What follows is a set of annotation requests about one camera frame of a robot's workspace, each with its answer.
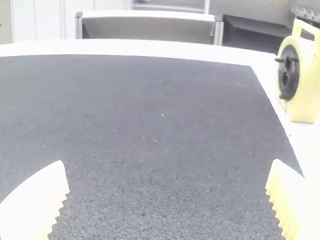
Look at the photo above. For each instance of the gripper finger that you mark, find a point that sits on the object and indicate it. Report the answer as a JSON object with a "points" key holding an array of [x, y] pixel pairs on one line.
{"points": [[30, 202], [297, 202]]}

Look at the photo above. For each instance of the black mat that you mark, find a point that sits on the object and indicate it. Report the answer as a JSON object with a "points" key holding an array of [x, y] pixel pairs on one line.
{"points": [[140, 125]]}

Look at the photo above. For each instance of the black crate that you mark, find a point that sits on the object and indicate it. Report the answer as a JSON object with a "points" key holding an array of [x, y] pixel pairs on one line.
{"points": [[252, 35]]}

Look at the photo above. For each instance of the grey cupboard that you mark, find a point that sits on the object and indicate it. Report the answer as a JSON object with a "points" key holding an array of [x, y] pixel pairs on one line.
{"points": [[50, 18]]}

